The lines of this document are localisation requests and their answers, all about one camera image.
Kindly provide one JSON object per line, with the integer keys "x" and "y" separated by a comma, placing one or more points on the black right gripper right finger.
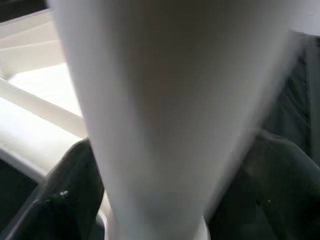
{"x": 275, "y": 195}

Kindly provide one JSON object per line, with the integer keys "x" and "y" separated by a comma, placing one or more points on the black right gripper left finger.
{"x": 57, "y": 200}

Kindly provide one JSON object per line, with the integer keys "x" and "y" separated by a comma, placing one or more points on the white plastic table top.
{"x": 30, "y": 120}

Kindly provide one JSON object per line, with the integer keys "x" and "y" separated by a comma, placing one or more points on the white plastic table leg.
{"x": 162, "y": 100}

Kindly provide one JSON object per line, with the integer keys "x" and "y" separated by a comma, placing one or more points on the black tablecloth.
{"x": 295, "y": 100}

